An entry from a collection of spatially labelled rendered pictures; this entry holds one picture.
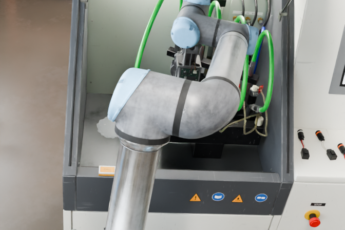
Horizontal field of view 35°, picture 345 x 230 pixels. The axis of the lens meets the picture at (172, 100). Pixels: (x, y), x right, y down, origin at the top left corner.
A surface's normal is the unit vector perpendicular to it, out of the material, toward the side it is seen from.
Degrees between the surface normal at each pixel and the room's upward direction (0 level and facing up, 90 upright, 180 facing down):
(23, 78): 0
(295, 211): 90
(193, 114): 58
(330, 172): 0
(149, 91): 34
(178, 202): 90
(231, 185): 90
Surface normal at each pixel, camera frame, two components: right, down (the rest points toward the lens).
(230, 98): 0.73, -0.30
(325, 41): 0.08, 0.43
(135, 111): -0.23, 0.32
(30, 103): 0.11, -0.77
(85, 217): 0.06, 0.64
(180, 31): -0.23, 0.58
